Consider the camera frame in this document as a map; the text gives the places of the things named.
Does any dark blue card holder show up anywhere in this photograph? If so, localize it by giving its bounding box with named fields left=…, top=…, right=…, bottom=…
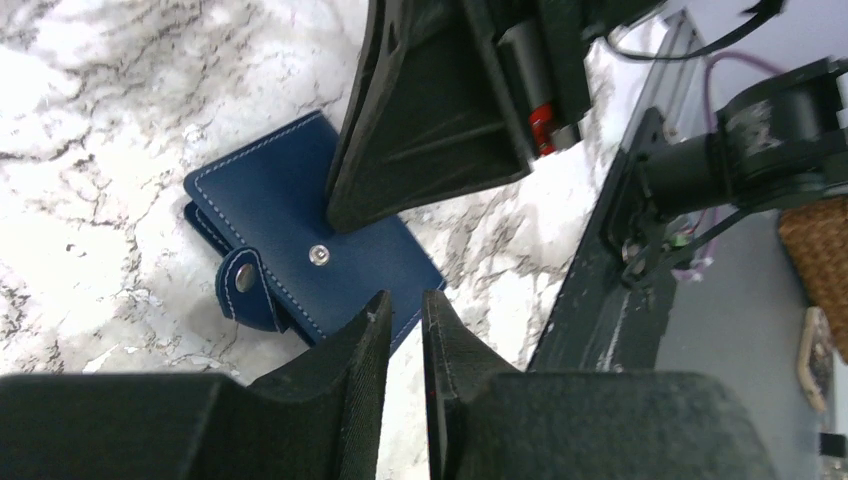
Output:
left=183, top=111, right=446, bottom=348

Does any woven brown basket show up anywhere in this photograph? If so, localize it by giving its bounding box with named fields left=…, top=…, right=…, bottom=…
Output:
left=778, top=195, right=847, bottom=360

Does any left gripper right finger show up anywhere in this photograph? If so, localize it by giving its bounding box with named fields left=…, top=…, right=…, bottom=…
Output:
left=422, top=290, right=776, bottom=479

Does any aluminium table frame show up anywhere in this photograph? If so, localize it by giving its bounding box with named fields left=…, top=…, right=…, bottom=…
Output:
left=621, top=8, right=705, bottom=149

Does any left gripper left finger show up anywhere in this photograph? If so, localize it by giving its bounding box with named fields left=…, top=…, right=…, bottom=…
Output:
left=1, top=291, right=392, bottom=479

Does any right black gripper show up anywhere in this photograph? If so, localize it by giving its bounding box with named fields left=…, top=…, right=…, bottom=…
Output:
left=326, top=1, right=663, bottom=233

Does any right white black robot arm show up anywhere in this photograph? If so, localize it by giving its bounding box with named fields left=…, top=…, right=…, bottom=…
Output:
left=326, top=1, right=847, bottom=285

